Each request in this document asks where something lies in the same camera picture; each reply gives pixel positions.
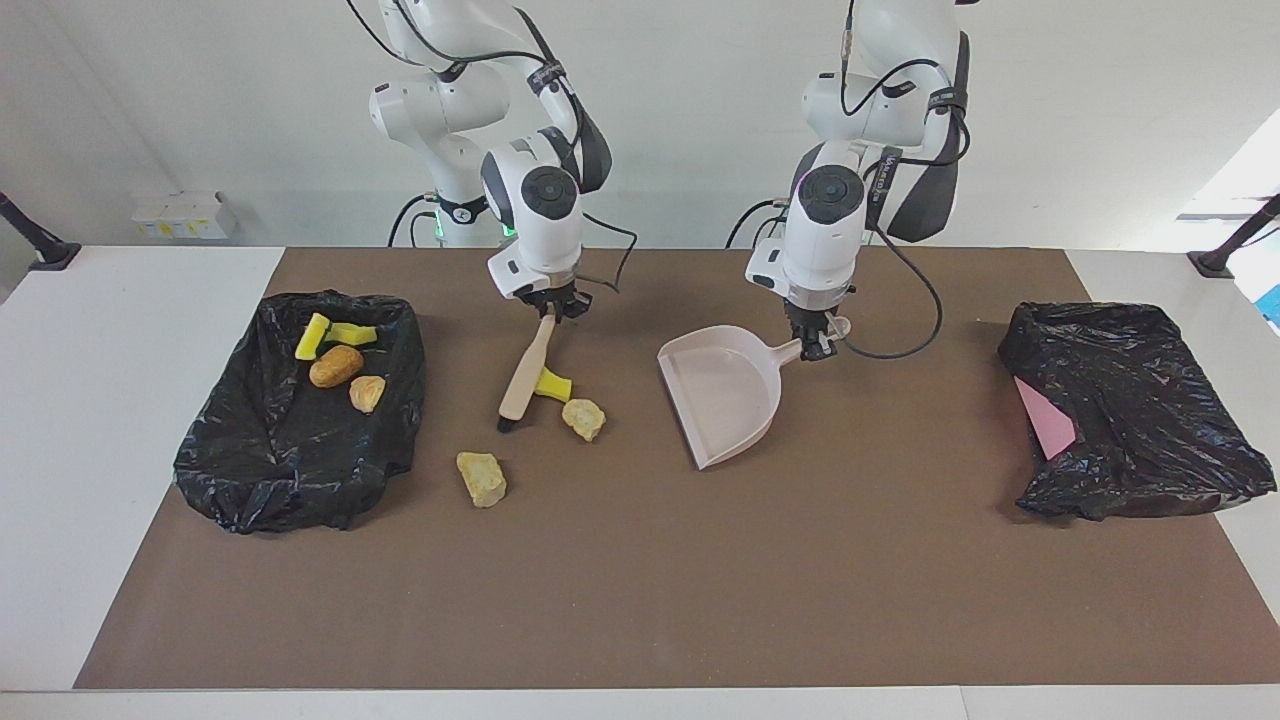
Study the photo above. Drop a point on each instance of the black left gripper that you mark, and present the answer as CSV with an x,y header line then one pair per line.
x,y
818,308

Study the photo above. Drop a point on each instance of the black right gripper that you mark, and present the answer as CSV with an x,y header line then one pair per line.
x,y
555,295

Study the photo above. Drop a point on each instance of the beige brush with black bristles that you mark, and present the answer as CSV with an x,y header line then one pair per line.
x,y
528,375

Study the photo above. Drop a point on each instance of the small curved yellow sponge piece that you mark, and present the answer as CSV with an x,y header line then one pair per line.
x,y
556,385

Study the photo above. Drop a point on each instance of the beige plastic dustpan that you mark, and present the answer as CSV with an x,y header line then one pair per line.
x,y
725,400

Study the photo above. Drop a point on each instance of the pale beige sponge chunk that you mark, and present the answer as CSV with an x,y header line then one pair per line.
x,y
367,394
584,420
482,480

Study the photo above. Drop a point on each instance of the yellow sponge block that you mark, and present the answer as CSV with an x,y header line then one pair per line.
x,y
352,334

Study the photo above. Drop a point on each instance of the orange-brown sponge chunk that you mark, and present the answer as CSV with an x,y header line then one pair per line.
x,y
337,366

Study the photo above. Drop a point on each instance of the green and yellow sponge piece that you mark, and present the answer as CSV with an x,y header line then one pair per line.
x,y
312,338

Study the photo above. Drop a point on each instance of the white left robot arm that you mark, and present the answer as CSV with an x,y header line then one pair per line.
x,y
830,230

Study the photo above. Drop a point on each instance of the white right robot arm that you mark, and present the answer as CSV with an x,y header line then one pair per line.
x,y
540,220

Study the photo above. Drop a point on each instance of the pink bin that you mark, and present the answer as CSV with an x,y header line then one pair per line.
x,y
1045,425

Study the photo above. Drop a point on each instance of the black trash bag bin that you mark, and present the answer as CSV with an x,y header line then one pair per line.
x,y
270,470

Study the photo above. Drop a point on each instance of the black bag over pink bin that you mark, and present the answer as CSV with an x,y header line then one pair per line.
x,y
1150,430

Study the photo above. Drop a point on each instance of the brown table mat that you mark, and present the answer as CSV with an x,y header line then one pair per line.
x,y
800,600

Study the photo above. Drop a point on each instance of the light blue panel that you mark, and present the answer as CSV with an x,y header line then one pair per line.
x,y
1272,305

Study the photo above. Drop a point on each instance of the white wall socket boxes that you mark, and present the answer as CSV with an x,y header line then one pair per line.
x,y
185,215

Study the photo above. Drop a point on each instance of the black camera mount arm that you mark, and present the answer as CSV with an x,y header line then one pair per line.
x,y
1220,258
40,245

